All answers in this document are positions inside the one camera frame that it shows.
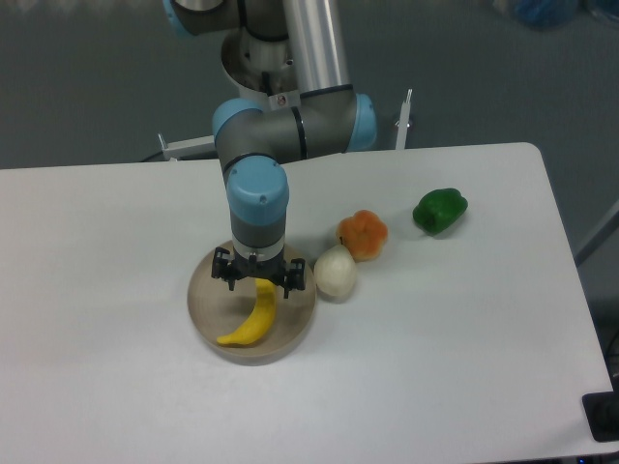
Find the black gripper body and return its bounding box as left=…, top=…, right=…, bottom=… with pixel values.
left=231, top=246, right=285, bottom=285

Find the yellow banana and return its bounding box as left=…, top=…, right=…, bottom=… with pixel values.
left=217, top=278, right=277, bottom=346

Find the white metal post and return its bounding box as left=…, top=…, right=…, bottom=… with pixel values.
left=395, top=88, right=413, bottom=150

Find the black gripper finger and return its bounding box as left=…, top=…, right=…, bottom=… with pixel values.
left=211, top=246, right=242, bottom=291
left=275, top=258, right=306, bottom=299

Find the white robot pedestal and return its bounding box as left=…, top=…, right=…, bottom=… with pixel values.
left=221, top=28, right=301, bottom=111

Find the white metal bracket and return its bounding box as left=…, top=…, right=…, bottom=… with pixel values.
left=158, top=133, right=216, bottom=160

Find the orange bell pepper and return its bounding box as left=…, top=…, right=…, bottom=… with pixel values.
left=336, top=210, right=389, bottom=262

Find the green bell pepper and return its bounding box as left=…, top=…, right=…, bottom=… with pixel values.
left=412, top=188, right=468, bottom=236

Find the black box at edge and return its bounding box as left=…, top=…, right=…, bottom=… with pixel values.
left=582, top=391, right=618, bottom=443

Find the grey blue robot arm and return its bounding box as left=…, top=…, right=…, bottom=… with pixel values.
left=163, top=1, right=377, bottom=292

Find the beige round plate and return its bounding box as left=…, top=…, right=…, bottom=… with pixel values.
left=188, top=251, right=317, bottom=365

